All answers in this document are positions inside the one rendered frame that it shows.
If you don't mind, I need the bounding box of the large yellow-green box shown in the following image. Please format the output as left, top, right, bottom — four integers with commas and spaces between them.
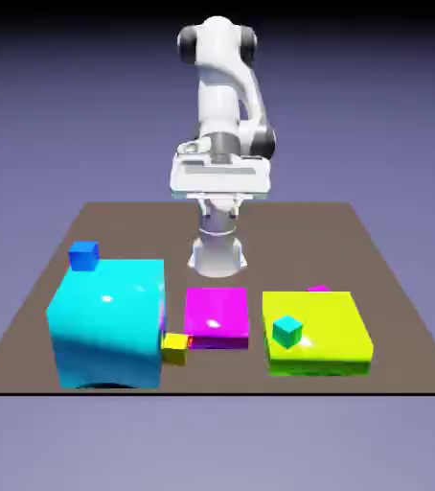
262, 291, 375, 378

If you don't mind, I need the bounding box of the small yellow cube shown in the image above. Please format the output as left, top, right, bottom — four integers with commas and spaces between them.
161, 332, 190, 366

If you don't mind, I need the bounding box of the large magenta box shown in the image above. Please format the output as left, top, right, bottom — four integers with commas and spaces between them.
183, 287, 250, 351

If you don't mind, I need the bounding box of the large cyan box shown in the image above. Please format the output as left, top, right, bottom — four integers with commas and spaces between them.
45, 258, 166, 390

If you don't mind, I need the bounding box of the small teal cube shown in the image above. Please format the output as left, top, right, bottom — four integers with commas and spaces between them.
271, 315, 304, 350

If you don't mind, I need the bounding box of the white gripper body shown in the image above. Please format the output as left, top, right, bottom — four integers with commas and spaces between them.
169, 152, 273, 201

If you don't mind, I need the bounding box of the small blue cube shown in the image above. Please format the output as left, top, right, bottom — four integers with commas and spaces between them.
67, 240, 101, 272

